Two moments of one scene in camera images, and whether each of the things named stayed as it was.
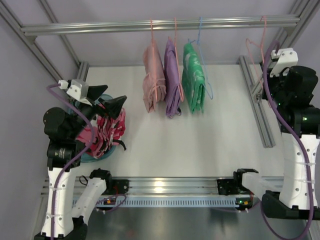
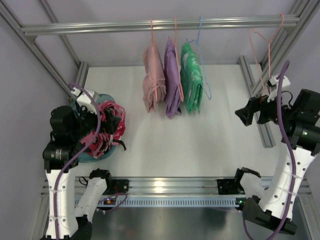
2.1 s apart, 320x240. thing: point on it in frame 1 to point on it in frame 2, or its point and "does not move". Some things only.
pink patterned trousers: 107,131 does not move
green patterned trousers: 193,85 does not move
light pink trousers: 154,83 does not move
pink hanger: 261,46 to 253,30
